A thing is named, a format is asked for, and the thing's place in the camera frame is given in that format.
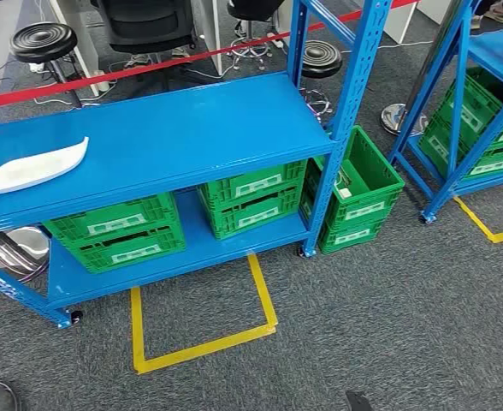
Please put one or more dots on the blue metal shelf rack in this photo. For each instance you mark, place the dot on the blue metal shelf rack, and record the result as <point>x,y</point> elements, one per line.
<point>170,130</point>
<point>490,51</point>

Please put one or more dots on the open green plastic crate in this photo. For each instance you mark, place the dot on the open green plastic crate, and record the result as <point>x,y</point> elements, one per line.
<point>375,170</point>

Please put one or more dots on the person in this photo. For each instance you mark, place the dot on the person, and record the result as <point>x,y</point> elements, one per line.
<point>138,59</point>
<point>497,12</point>

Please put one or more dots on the black stool chrome base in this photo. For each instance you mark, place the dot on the black stool chrome base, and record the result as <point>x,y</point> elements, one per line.
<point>251,8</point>

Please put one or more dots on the red barrier belt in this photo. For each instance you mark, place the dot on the red barrier belt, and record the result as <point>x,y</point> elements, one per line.
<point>106,76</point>

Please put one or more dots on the white curved plastic part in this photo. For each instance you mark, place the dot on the white curved plastic part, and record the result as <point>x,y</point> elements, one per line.
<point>33,167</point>

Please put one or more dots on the small white plastic piece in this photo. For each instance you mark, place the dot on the small white plastic piece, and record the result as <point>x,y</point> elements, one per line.
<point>345,192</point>

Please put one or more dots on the black round stool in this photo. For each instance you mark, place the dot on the black round stool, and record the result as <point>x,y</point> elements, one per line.
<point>320,57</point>
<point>42,41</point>

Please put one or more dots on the black office chair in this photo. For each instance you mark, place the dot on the black office chair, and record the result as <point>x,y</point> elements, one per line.
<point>144,22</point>

